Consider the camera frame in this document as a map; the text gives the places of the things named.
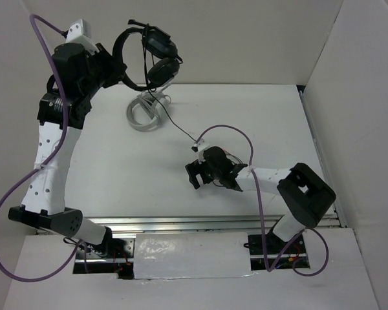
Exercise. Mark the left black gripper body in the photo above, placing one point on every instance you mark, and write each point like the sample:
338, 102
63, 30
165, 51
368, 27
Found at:
103, 73

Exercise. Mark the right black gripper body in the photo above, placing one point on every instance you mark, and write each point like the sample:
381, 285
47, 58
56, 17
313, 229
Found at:
208, 174

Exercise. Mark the black headphones with cable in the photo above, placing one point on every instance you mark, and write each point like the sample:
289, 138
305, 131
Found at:
161, 64

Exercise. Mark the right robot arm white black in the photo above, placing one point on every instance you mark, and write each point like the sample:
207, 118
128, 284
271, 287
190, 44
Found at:
305, 194

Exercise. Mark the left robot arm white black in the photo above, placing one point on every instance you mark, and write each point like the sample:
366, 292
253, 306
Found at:
61, 116

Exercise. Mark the grey white headphone stand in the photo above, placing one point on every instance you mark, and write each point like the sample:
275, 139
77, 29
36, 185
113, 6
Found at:
154, 103

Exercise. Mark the white taped cover plate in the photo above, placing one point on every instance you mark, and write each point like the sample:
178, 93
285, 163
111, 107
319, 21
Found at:
191, 255

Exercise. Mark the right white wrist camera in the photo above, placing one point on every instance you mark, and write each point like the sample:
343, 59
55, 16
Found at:
199, 148

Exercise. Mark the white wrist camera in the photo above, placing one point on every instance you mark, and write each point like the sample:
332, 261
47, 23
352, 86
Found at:
80, 32
199, 148

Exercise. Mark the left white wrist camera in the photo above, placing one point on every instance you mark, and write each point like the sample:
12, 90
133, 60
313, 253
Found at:
80, 32

